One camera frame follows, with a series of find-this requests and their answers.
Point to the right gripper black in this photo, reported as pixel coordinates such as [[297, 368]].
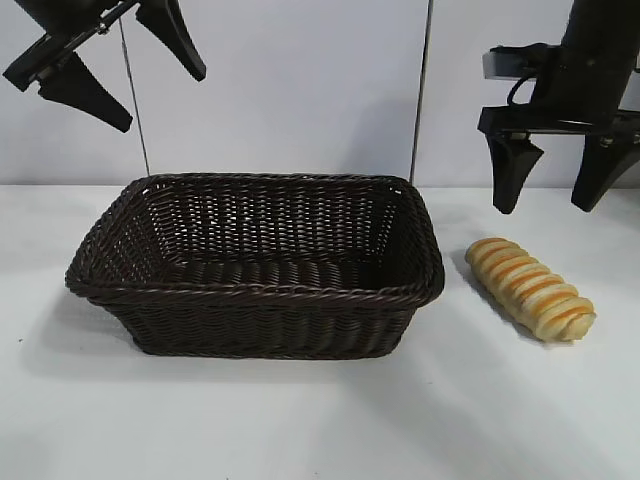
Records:
[[565, 105]]

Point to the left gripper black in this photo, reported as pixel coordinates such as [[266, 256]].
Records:
[[65, 42]]

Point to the long twisted striped bread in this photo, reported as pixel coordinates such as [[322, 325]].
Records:
[[530, 290]]

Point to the dark brown wicker basket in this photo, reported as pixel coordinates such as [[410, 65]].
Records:
[[260, 285]]

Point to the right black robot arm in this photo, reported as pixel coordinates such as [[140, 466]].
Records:
[[600, 22]]

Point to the thin metal wall strip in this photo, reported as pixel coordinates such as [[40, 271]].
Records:
[[136, 110], [420, 100]]

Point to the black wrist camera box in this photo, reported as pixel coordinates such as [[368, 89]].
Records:
[[507, 62]]

